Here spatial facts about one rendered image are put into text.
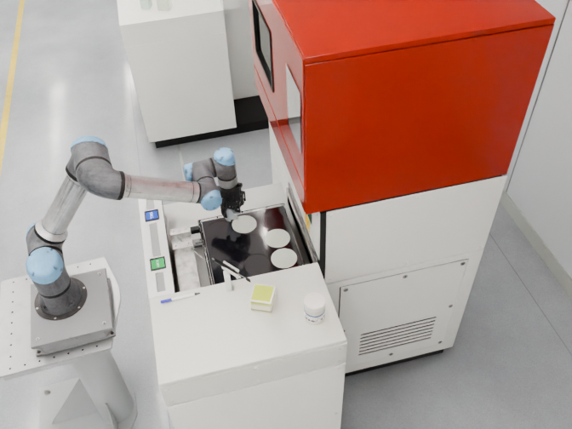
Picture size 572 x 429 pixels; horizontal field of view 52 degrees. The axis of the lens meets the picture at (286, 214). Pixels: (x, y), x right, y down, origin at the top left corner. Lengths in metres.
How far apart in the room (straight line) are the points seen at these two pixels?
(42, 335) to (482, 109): 1.67
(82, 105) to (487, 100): 3.58
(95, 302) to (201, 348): 0.50
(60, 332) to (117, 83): 3.14
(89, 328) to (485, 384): 1.88
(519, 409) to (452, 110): 1.66
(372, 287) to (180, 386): 0.88
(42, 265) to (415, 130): 1.32
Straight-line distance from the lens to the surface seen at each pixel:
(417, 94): 1.81
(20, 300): 2.51
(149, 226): 2.39
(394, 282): 2.43
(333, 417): 2.46
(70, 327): 2.27
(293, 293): 2.09
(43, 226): 2.24
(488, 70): 1.88
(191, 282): 2.27
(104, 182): 1.93
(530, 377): 3.20
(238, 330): 2.01
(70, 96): 5.07
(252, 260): 2.28
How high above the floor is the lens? 2.64
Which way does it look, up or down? 46 degrees down
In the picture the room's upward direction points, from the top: 3 degrees counter-clockwise
